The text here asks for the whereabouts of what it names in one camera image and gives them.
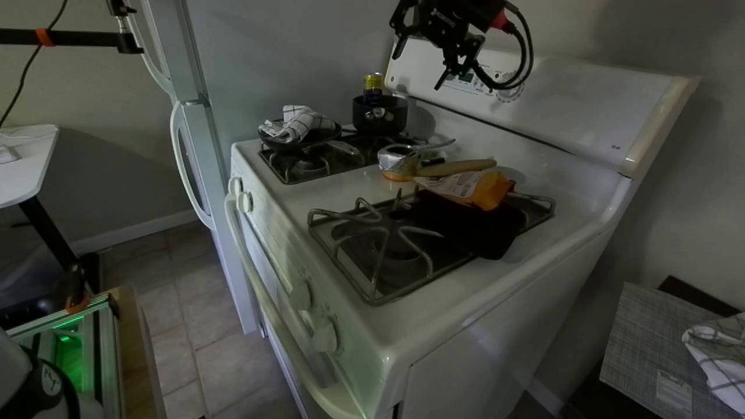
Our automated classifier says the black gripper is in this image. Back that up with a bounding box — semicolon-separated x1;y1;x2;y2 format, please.
389;0;509;93

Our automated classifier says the black pot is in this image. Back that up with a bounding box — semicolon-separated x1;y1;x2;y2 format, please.
352;90;460;152

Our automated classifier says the open tin with orange label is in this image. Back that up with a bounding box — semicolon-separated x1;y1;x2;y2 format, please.
374;142;427;182

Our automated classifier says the wooden spoon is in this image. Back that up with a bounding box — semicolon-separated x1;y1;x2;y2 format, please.
384;156;498;183

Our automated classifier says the dark frying pan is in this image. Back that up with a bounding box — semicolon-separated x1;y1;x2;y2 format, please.
258;114;392;176

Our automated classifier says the orange paper bag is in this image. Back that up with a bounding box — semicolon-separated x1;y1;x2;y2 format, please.
415;168;520;215

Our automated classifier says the white checkered dish towel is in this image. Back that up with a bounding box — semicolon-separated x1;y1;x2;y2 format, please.
257;102;339;150
680;313;745;419

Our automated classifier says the black burner grate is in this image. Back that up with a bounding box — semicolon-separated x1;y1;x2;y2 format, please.
258;138;367;187
308;194;469;308

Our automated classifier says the black baking tray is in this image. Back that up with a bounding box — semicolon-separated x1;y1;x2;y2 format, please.
410;188;530;263

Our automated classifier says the white refrigerator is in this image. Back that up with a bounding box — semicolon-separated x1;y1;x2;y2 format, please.
114;0;265;338

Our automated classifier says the white gas stove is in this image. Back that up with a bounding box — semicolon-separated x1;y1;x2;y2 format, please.
221;38;703;419

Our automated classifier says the gray grid mat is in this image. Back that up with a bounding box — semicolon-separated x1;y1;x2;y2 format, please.
598;281;745;419

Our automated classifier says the black side table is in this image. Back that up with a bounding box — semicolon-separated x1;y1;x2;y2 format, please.
564;274;745;419

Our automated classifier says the white table with black leg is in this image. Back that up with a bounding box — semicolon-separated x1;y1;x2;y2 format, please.
0;124;88;301

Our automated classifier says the wooden robot cart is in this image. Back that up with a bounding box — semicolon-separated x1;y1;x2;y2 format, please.
0;284;168;419

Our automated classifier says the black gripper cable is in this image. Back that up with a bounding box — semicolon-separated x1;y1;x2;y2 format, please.
463;0;537;93

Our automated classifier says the white oven door handle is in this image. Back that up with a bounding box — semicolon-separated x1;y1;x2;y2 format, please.
221;194;367;419

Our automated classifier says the black camera stand bar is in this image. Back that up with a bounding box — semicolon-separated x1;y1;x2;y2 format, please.
0;26;147;55

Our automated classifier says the thin black hanging cable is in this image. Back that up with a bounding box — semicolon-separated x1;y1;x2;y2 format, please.
0;0;70;128

